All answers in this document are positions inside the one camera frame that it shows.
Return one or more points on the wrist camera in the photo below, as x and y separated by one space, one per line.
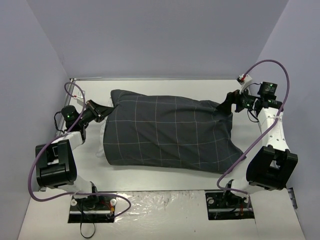
79 97
244 81

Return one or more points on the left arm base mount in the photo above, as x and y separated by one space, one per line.
91 209

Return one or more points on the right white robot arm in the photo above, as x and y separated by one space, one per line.
272 166

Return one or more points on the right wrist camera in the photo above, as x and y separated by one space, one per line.
244 81

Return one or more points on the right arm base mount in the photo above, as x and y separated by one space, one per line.
227 206

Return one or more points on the white pillow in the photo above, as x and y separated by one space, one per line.
100 152

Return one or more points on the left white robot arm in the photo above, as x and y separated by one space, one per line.
56 166

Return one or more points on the dark grey checked pillowcase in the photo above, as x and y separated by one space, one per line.
169 132

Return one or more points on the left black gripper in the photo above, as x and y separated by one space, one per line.
94 111

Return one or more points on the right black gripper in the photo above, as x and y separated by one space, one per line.
235 100

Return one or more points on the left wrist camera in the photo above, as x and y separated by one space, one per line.
79 97

